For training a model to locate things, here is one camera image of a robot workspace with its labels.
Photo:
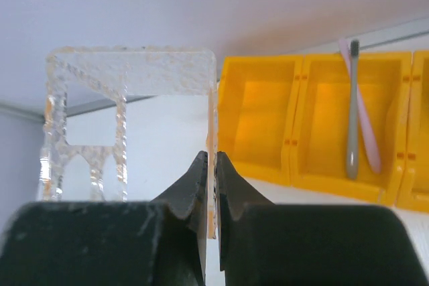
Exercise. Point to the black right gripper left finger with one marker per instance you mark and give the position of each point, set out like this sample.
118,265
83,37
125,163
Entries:
161,242

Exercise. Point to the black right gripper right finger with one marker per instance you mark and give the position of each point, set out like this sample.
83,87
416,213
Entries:
262,243

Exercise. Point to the clear acrylic toothbrush holder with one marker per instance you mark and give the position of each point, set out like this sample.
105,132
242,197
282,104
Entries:
120,122

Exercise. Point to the pink toothbrush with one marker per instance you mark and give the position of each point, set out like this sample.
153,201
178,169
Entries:
369,140

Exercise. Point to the yellow bin left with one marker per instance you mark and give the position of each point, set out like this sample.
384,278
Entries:
257,106

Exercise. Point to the yellow bin right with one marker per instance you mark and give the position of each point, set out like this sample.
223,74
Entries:
413,194

